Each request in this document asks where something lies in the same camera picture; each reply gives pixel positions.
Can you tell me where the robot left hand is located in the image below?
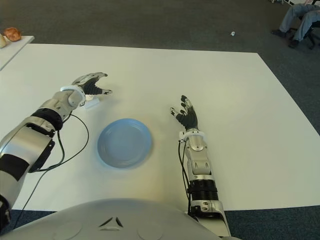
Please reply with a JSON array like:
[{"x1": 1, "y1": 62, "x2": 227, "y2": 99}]
[{"x1": 71, "y1": 71, "x2": 113, "y2": 97}]

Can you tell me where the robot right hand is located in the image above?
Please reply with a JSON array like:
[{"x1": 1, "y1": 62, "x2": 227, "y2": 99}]
[{"x1": 169, "y1": 94, "x2": 199, "y2": 131}]

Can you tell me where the white charger block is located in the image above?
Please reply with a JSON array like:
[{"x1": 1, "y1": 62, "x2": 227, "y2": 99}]
[{"x1": 84, "y1": 94, "x2": 100, "y2": 110}]

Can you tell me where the blue plastic plate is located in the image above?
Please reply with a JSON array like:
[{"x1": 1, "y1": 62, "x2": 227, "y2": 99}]
[{"x1": 96, "y1": 118, "x2": 153, "y2": 170}]

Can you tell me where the white side table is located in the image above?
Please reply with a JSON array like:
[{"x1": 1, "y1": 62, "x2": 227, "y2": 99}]
[{"x1": 0, "y1": 36, "x2": 35, "y2": 72}]

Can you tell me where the brown bread roll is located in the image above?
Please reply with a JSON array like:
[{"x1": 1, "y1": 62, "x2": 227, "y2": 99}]
[{"x1": 2, "y1": 27, "x2": 22, "y2": 42}]

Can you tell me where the grey robot torso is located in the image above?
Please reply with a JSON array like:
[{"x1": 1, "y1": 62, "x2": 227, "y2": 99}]
[{"x1": 0, "y1": 197, "x2": 226, "y2": 240}]

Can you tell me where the seated person in jeans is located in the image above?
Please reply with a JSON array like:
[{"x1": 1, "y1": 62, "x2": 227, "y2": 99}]
[{"x1": 271, "y1": 3, "x2": 320, "y2": 49}]

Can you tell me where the black office chair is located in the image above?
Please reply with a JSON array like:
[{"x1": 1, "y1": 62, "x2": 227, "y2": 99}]
[{"x1": 289, "y1": 14, "x2": 320, "y2": 50}]

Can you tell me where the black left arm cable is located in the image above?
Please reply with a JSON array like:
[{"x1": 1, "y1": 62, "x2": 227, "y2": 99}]
[{"x1": 9, "y1": 112, "x2": 90, "y2": 226}]

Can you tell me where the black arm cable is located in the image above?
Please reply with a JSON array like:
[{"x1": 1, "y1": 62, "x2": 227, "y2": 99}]
[
  {"x1": 177, "y1": 141, "x2": 192, "y2": 213},
  {"x1": 9, "y1": 112, "x2": 90, "y2": 226}
]

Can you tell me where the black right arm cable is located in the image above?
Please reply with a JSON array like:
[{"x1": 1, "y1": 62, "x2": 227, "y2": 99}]
[{"x1": 177, "y1": 141, "x2": 192, "y2": 213}]

